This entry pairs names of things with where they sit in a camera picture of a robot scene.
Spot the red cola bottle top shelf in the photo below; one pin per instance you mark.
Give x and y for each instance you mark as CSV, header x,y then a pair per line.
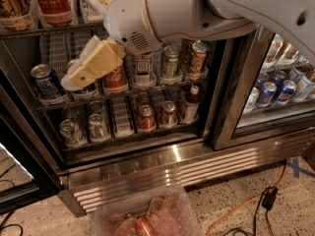
x,y
56,13

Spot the open fridge door left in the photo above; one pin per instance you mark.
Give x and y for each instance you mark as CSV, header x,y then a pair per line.
x,y
25,176

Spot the silver can bottom left front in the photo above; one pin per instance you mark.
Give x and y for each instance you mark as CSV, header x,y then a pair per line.
x,y
71,132

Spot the orange can front right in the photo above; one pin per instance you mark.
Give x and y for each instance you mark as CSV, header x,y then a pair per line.
x,y
198,55

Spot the red cola can front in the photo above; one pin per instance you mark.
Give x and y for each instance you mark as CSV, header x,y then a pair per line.
x,y
115,79

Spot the white can right fridge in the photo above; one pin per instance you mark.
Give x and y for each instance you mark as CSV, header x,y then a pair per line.
x,y
250,103

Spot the brown tea bottle white cap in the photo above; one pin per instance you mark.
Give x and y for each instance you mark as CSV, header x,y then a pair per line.
x,y
143,68

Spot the red can in bin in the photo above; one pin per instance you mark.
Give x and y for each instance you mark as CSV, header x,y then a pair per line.
x,y
144,228

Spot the glass fridge door right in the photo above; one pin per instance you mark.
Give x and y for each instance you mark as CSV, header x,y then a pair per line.
x,y
235,126

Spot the orange can rear right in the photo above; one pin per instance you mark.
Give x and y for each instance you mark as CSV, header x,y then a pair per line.
x,y
185,50

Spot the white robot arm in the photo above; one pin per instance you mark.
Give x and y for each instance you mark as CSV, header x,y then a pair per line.
x,y
141,26

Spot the clear plastic bin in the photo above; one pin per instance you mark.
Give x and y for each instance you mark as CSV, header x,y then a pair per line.
x,y
167,209

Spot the green soda can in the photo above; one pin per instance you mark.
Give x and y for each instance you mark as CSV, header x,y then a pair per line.
x,y
169,62

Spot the red can bottom front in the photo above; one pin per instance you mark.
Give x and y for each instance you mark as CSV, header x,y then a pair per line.
x,y
146,117

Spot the red can bottom rear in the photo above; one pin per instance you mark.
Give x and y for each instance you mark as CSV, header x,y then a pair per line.
x,y
143,98

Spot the stainless steel fridge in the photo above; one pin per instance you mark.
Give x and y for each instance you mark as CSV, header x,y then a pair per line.
x,y
130,160

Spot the blue pepsi can right fridge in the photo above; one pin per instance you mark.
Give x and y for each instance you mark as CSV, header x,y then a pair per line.
x,y
267,91

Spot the black power adapter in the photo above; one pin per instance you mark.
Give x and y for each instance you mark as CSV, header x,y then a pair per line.
x,y
269,197

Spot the small brown bottle bottom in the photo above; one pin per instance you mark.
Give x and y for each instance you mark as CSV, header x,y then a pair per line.
x,y
190,105

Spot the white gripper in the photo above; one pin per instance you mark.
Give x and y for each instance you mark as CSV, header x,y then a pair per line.
x,y
129,17

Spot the blue silver can far left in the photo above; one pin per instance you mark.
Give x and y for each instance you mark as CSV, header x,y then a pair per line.
x,y
47,81

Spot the blue pepsi can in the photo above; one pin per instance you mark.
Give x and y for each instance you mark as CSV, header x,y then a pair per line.
x,y
89,88

